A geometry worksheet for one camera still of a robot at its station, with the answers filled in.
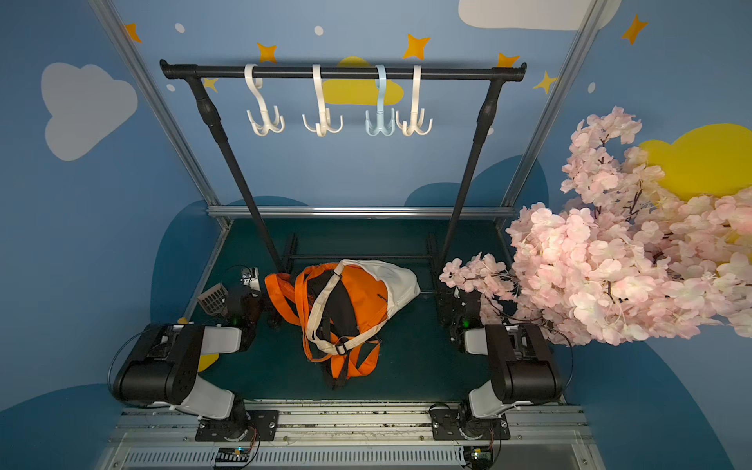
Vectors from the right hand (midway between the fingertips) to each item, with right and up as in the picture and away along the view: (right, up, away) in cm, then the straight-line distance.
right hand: (465, 282), depth 94 cm
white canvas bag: (-22, -1, 0) cm, 22 cm away
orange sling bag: (-31, -5, -4) cm, 32 cm away
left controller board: (-66, -41, -21) cm, 81 cm away
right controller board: (-3, -42, -21) cm, 47 cm away
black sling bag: (-41, -10, -6) cm, 43 cm away
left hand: (-67, 0, 0) cm, 67 cm away
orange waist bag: (-57, -1, -9) cm, 58 cm away
